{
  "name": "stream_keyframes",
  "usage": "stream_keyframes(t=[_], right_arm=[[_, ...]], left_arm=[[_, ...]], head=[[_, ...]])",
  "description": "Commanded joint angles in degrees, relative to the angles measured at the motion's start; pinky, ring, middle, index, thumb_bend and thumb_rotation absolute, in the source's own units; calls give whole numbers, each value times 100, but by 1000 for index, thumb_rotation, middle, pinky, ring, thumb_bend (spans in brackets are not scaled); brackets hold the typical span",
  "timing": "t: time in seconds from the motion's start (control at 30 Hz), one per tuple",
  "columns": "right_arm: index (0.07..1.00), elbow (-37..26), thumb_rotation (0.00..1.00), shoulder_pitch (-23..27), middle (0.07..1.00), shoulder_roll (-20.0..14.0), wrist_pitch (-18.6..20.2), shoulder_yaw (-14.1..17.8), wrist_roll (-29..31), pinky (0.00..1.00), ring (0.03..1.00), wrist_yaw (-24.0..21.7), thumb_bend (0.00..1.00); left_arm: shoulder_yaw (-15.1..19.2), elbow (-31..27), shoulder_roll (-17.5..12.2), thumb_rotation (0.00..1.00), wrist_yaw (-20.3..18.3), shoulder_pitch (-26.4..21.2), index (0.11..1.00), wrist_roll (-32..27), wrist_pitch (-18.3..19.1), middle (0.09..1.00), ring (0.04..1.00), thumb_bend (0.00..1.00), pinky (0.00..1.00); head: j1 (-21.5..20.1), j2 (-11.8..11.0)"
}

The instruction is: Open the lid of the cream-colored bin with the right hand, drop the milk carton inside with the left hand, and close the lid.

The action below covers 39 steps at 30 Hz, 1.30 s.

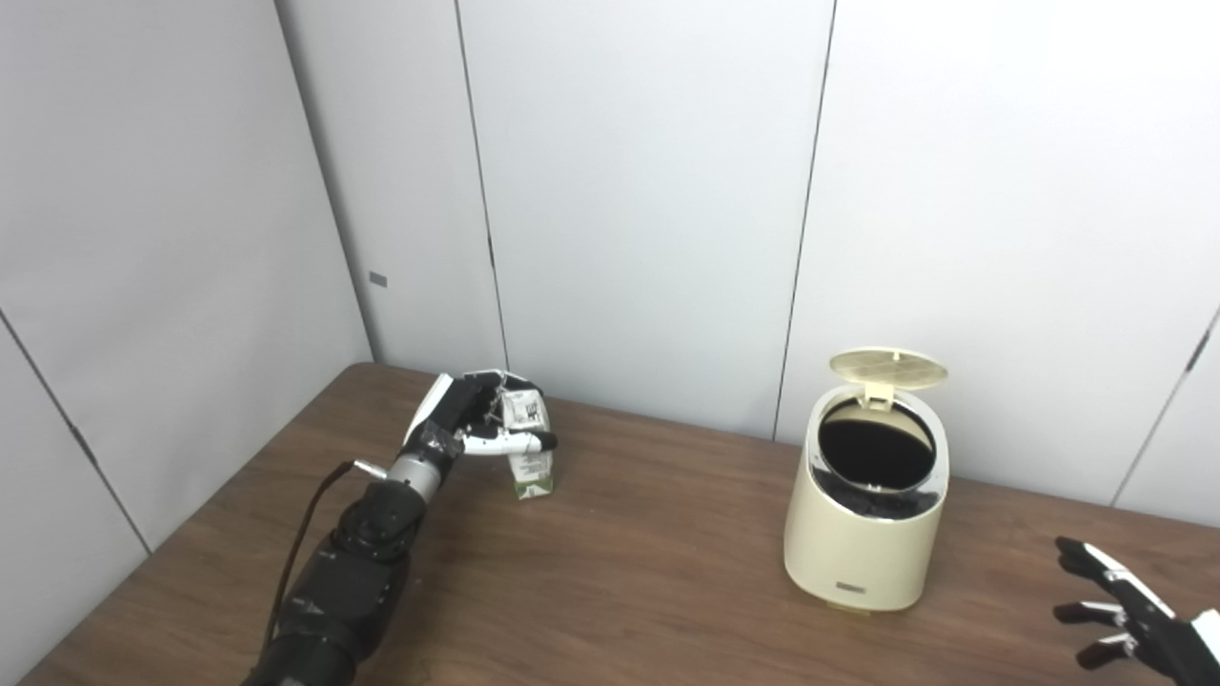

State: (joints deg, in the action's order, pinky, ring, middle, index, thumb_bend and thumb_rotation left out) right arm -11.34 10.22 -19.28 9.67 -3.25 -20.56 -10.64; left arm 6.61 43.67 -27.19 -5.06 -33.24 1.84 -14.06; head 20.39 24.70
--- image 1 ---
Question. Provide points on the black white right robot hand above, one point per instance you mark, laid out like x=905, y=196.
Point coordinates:
x=1158, y=638

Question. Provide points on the white green milk carton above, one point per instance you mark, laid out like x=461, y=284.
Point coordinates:
x=531, y=472

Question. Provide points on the cream-colored round bin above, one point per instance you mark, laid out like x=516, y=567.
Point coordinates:
x=858, y=553

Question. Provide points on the cream round bin lid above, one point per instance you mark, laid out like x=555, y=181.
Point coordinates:
x=888, y=367

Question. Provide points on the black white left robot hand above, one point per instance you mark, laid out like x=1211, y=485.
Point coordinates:
x=448, y=414

